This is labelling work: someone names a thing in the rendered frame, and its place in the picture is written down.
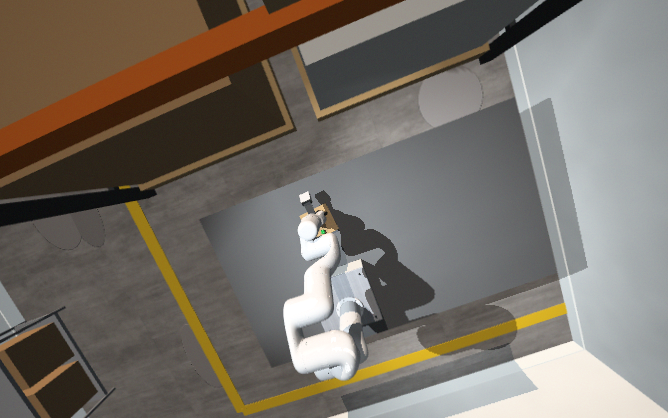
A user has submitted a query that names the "tan square mat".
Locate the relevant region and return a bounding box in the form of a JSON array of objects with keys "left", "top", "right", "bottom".
[{"left": 299, "top": 203, "right": 339, "bottom": 237}]

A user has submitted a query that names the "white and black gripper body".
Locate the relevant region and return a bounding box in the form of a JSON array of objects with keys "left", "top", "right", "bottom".
[{"left": 315, "top": 210, "right": 327, "bottom": 225}]

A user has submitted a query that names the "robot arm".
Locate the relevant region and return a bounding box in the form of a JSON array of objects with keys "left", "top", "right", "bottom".
[{"left": 284, "top": 192, "right": 368, "bottom": 381}]

